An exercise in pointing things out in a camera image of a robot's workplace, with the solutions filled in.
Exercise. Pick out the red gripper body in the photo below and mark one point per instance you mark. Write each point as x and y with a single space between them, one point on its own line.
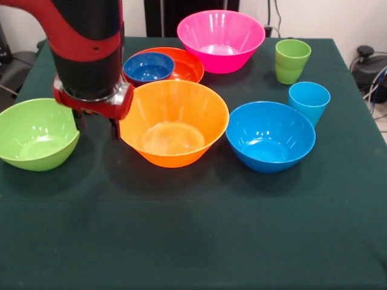
118 108

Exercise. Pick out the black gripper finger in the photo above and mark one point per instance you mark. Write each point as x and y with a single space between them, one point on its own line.
115 130
81 121

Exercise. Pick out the small dark blue bowl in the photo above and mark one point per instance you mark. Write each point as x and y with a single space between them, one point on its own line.
148 69

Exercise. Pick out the large orange bowl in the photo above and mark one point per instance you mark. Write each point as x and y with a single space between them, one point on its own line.
175 127

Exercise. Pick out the red-orange bowl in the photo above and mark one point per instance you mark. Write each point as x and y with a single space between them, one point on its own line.
189 66

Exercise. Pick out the large pink bowl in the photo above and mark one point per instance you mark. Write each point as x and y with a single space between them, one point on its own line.
220 45

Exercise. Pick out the light blue bowl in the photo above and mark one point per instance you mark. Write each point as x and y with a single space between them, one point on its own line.
269 142

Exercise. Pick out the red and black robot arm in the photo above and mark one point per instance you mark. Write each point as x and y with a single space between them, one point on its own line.
87 60

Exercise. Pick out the large green bowl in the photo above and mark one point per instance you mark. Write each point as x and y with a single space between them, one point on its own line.
36 136

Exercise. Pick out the dark green tablecloth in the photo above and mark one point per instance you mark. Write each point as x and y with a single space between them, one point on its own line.
193 235

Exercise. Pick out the black power plug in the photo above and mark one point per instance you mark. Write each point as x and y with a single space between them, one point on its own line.
268 31

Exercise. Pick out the green cup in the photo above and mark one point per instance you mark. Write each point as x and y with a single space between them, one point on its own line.
291 69

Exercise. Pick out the light blue cup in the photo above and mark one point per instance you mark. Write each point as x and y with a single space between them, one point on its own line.
311 102

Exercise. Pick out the black stand base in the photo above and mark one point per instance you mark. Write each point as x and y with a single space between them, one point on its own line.
369 66

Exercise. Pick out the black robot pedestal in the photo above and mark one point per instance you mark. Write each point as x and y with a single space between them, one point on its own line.
154 18

